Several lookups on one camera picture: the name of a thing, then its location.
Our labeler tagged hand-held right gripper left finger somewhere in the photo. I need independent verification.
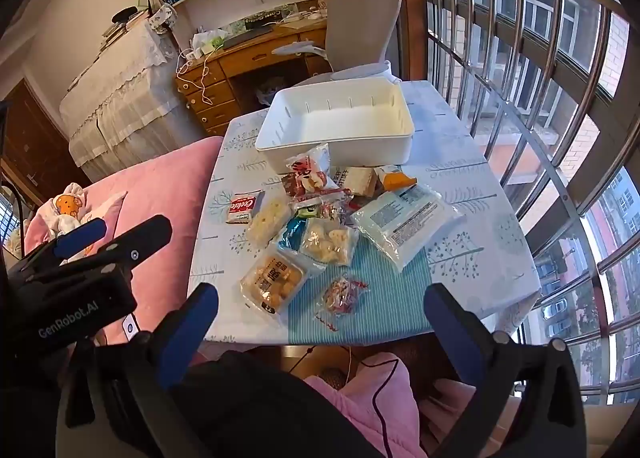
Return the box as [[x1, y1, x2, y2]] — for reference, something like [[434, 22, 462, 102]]
[[57, 282, 221, 458]]

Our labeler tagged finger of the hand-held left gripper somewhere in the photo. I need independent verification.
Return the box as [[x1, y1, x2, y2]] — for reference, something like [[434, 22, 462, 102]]
[[22, 219, 107, 261], [95, 215, 173, 279]]

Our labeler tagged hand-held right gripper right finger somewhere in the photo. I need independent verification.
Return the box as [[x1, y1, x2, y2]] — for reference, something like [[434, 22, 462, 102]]
[[424, 283, 587, 458]]

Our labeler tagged red and white cookie packet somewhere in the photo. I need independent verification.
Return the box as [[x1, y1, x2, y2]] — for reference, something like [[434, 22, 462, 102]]
[[225, 189, 264, 225]]

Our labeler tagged yellow pastry tray packet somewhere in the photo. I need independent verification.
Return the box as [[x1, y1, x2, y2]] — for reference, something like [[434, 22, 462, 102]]
[[240, 250, 326, 316]]

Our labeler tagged small red candy packet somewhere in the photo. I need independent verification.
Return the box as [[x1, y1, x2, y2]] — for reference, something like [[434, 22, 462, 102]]
[[315, 274, 371, 331]]

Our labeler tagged large clear white packet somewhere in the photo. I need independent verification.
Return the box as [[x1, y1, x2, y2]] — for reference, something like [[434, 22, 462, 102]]
[[350, 185, 466, 274]]

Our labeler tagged clear packet of pale pastries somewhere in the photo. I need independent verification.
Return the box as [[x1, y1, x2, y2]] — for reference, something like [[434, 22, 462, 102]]
[[246, 196, 293, 246]]

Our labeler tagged clear packet of puffed snacks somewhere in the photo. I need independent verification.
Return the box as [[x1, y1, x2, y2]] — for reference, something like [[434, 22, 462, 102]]
[[299, 217, 360, 268]]

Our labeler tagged orange white tube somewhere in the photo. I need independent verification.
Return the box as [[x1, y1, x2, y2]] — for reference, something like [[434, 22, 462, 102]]
[[375, 164, 418, 191]]

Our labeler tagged cartoon print snack bag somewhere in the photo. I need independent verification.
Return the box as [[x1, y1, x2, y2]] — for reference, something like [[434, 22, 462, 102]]
[[286, 143, 341, 196]]

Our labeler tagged beige brown snack packet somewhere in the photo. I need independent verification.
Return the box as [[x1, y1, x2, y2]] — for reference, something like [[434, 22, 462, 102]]
[[332, 165, 381, 199]]

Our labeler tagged white plastic bin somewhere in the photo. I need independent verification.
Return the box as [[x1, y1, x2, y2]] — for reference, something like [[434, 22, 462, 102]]
[[255, 77, 415, 174]]

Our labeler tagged white cartoon bear pillow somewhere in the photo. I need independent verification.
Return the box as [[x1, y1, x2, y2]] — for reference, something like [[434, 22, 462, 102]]
[[30, 182, 128, 251]]

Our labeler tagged pink blanket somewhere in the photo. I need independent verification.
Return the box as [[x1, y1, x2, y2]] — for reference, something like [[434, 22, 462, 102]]
[[25, 135, 226, 344]]

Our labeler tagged dark cloth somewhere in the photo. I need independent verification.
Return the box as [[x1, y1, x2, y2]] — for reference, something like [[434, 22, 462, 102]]
[[175, 353, 386, 458]]

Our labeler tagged person's pink quilted clothing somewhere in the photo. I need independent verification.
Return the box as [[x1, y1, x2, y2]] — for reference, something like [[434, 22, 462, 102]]
[[302, 352, 481, 458]]

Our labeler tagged dark wooden cabinet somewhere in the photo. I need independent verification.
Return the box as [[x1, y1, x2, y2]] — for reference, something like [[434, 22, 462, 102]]
[[0, 78, 91, 219]]

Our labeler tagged white lace cloth cover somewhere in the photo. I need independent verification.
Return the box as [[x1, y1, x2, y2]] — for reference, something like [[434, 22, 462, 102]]
[[59, 18, 201, 179]]

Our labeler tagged metal window grille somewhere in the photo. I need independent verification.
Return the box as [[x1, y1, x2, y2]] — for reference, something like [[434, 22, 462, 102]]
[[400, 0, 640, 406]]

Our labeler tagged waste bin with white liner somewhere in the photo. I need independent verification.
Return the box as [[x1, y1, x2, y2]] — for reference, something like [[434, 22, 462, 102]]
[[255, 75, 291, 106]]

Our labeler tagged white plastic bag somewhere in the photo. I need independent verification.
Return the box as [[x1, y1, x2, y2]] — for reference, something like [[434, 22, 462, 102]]
[[190, 28, 231, 56]]

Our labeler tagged wooden desk with drawers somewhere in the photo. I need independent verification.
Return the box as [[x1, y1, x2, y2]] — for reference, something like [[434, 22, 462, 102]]
[[174, 18, 333, 136]]

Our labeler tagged grey office chair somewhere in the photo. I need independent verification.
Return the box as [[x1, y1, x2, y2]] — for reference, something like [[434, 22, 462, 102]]
[[272, 0, 403, 86]]

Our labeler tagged black cable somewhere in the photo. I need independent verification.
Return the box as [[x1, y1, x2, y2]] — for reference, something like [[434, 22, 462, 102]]
[[360, 358, 401, 458]]

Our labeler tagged white cable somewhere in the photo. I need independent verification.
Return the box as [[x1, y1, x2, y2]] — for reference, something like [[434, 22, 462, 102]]
[[175, 45, 213, 106]]

